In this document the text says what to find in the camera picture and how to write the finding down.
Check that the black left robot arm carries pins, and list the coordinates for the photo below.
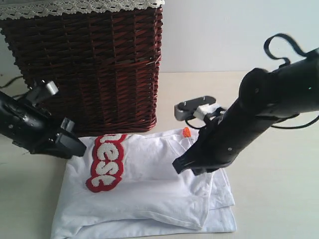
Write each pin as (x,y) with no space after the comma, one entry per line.
(29,128)

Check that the dark red wicker basket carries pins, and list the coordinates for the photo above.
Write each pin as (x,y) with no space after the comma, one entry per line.
(105,65)

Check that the white t-shirt with red lettering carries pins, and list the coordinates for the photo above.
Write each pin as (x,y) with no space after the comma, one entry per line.
(125,186)

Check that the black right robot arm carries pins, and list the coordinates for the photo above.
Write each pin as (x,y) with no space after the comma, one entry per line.
(265,98)

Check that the orange garment tag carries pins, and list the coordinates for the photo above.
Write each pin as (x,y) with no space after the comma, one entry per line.
(186,132)

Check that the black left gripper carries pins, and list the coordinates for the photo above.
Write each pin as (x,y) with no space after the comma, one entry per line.
(59,142)

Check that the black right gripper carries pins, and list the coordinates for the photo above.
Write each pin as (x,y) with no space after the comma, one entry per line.
(209,153)

